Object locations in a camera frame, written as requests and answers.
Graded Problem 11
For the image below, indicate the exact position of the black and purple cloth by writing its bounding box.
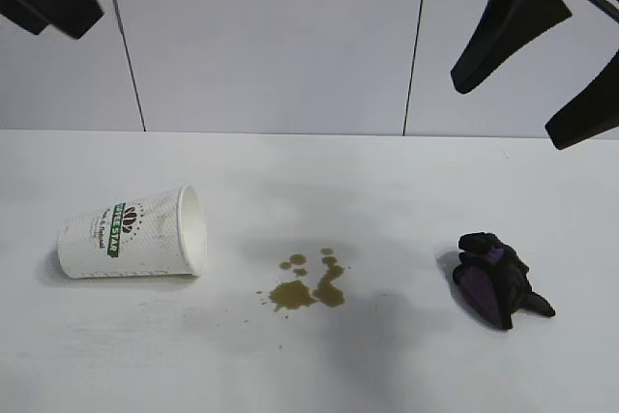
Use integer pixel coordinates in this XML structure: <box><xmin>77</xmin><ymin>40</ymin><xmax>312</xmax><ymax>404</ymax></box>
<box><xmin>452</xmin><ymin>232</ymin><xmax>556</xmax><ymax>332</ymax></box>

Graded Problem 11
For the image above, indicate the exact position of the white paper coffee cup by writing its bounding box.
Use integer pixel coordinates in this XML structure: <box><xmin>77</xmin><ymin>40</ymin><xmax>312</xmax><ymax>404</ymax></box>
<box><xmin>56</xmin><ymin>184</ymin><xmax>209</xmax><ymax>280</ymax></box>

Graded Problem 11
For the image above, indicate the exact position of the brown coffee spill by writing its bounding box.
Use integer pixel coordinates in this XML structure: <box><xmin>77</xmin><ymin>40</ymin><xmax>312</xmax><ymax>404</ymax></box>
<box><xmin>254</xmin><ymin>247</ymin><xmax>352</xmax><ymax>350</ymax></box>

